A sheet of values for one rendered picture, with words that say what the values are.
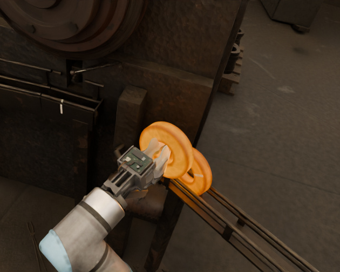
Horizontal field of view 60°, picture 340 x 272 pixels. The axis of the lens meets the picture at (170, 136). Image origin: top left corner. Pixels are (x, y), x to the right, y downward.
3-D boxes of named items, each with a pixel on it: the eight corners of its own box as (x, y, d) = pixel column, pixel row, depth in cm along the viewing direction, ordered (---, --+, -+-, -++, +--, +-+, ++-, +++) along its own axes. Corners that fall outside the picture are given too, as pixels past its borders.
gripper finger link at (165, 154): (181, 136, 72) (156, 162, 67) (179, 149, 76) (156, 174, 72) (170, 130, 73) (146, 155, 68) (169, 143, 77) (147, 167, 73)
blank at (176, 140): (149, 111, 77) (141, 116, 75) (199, 137, 71) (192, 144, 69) (144, 155, 87) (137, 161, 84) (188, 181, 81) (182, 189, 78)
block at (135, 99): (121, 132, 118) (127, 81, 103) (140, 137, 118) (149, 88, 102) (111, 149, 110) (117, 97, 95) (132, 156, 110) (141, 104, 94)
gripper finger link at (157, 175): (172, 162, 72) (149, 188, 68) (172, 165, 74) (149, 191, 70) (157, 152, 74) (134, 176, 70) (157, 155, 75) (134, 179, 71)
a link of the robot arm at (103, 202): (114, 235, 65) (83, 208, 69) (129, 217, 68) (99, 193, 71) (108, 221, 58) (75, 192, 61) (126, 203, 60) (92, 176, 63)
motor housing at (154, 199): (106, 235, 145) (115, 162, 110) (149, 248, 144) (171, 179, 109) (96, 259, 135) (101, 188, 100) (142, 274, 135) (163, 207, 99)
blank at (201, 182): (182, 187, 99) (175, 191, 97) (170, 144, 96) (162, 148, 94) (217, 195, 87) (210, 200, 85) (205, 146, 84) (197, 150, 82)
